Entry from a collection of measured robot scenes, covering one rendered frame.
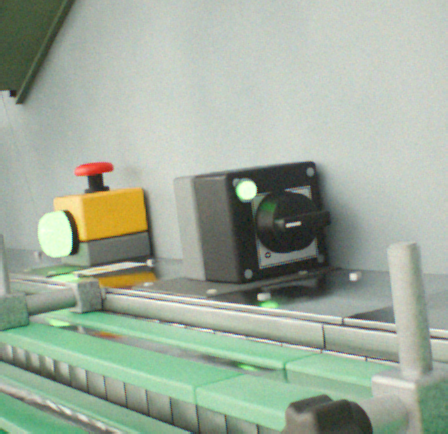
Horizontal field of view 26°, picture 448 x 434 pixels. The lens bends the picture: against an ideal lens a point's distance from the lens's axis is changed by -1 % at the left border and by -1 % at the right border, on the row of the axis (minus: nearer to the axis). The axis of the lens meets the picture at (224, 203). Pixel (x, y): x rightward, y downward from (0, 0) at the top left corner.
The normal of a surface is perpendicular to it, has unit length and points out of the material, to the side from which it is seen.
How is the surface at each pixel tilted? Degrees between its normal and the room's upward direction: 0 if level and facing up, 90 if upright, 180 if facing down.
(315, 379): 90
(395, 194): 0
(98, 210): 90
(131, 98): 0
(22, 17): 90
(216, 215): 0
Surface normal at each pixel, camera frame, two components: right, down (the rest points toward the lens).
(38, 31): 0.33, 0.89
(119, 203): 0.52, -0.02
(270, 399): -0.13, -0.99
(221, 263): -0.84, 0.14
